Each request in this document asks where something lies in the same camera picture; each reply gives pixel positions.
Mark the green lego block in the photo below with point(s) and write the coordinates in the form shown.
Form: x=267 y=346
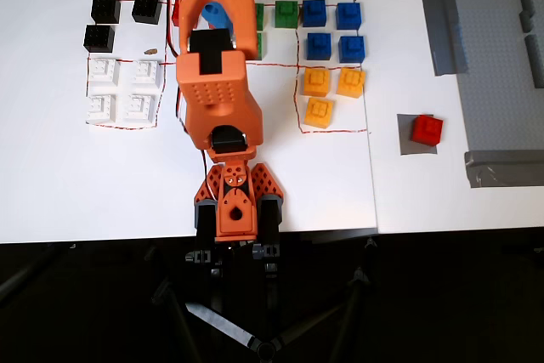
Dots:
x=260 y=46
x=286 y=13
x=259 y=14

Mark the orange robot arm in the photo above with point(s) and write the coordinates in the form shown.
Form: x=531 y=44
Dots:
x=212 y=82

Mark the red lego block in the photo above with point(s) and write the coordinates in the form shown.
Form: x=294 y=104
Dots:
x=176 y=12
x=427 y=129

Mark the grey square tape marker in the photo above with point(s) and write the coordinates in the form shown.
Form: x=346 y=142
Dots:
x=406 y=140

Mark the black grey table clamp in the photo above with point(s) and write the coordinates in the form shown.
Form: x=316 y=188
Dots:
x=207 y=222
x=268 y=218

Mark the white stepped lego block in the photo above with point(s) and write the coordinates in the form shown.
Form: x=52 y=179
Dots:
x=100 y=109
x=139 y=108
x=145 y=72
x=102 y=72

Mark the grey lego baseplate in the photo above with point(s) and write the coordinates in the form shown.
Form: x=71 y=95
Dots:
x=489 y=82

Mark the small brown crumb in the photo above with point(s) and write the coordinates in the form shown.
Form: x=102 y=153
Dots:
x=149 y=52

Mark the black lego block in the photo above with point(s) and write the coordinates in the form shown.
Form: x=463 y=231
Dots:
x=98 y=38
x=105 y=10
x=145 y=9

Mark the grey tape strip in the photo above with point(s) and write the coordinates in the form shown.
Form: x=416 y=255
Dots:
x=444 y=31
x=503 y=167

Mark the black tripod stand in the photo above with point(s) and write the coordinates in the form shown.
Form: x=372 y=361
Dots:
x=221 y=324

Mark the yellow lego block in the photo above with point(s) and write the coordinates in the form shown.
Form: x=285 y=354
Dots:
x=316 y=81
x=319 y=113
x=351 y=81

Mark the blue lego block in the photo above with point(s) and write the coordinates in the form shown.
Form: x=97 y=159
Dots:
x=319 y=46
x=349 y=15
x=314 y=13
x=352 y=49

